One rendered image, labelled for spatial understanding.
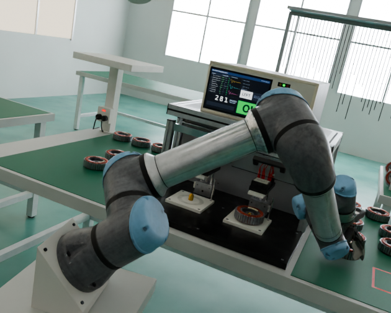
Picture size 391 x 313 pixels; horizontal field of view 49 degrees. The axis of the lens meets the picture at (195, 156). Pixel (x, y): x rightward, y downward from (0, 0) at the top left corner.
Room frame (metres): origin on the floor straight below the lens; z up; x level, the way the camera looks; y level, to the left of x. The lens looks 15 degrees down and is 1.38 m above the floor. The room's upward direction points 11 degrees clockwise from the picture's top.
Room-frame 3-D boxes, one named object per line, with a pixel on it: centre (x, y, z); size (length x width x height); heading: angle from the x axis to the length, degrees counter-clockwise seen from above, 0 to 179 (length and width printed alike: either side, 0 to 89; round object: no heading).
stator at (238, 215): (1.51, -0.24, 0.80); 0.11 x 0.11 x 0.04
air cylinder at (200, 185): (1.74, -0.07, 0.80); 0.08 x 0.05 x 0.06; 69
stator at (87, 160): (1.86, 0.44, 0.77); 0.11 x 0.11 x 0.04
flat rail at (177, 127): (1.65, -0.16, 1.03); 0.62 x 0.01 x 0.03; 69
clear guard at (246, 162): (1.50, -0.29, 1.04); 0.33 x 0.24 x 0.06; 159
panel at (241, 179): (1.80, -0.22, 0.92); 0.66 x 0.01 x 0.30; 69
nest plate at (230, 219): (1.51, -0.24, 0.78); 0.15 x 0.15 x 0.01; 69
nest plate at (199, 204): (1.60, -0.01, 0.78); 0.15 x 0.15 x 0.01; 69
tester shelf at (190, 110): (1.86, -0.24, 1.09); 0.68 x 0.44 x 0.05; 69
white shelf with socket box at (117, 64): (2.42, 0.51, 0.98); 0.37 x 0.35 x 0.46; 69
